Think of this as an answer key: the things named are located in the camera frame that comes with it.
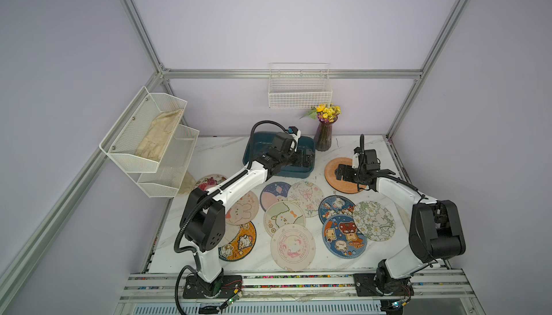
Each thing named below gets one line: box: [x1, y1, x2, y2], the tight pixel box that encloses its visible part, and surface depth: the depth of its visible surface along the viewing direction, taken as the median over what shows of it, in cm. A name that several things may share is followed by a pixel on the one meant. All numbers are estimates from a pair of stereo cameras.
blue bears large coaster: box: [322, 214, 368, 259], surface depth 86 cm
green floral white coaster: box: [352, 199, 397, 242], surface depth 92 cm
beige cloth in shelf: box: [135, 108, 184, 162], surface depth 81 cm
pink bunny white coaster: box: [270, 223, 317, 272], surface depth 84 cm
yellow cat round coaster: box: [218, 220, 257, 262], surface depth 84 cm
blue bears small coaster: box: [318, 194, 356, 226], surface depth 95 cm
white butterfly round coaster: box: [287, 180, 325, 218], surface depth 98 cm
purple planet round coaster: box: [259, 181, 292, 213], surface depth 100 cm
